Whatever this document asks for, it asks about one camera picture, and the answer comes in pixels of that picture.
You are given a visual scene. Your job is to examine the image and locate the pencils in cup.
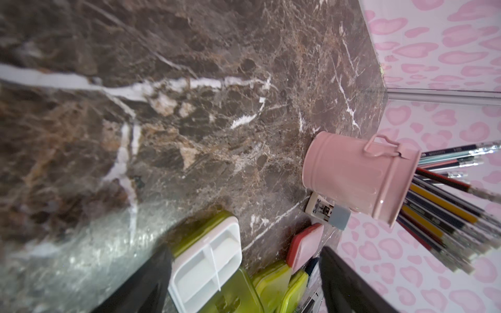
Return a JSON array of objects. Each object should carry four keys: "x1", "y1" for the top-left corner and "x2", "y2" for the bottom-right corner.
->
[{"x1": 397, "y1": 141, "x2": 500, "y2": 274}]

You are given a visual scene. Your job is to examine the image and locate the pink pencil cup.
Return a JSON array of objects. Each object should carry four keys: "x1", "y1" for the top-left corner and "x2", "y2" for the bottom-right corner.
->
[{"x1": 301, "y1": 131, "x2": 421, "y2": 227}]

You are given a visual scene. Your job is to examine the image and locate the grey blue stapler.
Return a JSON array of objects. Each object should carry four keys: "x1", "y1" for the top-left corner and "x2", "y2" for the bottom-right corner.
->
[{"x1": 305, "y1": 192, "x2": 351, "y2": 230}]

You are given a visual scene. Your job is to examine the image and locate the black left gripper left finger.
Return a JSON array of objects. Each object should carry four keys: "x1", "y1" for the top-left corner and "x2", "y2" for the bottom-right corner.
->
[{"x1": 93, "y1": 246, "x2": 174, "y2": 312}]

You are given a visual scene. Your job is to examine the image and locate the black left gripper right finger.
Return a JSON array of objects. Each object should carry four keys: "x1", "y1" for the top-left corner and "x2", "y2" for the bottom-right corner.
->
[{"x1": 319, "y1": 246, "x2": 398, "y2": 313}]

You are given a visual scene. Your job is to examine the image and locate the pink red rectangular pillbox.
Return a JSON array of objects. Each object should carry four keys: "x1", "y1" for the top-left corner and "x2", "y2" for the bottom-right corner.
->
[{"x1": 286, "y1": 223, "x2": 324, "y2": 274}]

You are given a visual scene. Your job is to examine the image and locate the green pillbox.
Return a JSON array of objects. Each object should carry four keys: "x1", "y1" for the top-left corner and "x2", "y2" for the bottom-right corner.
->
[
  {"x1": 252, "y1": 260, "x2": 292, "y2": 312},
  {"x1": 278, "y1": 270, "x2": 309, "y2": 313},
  {"x1": 168, "y1": 211, "x2": 264, "y2": 312}
]

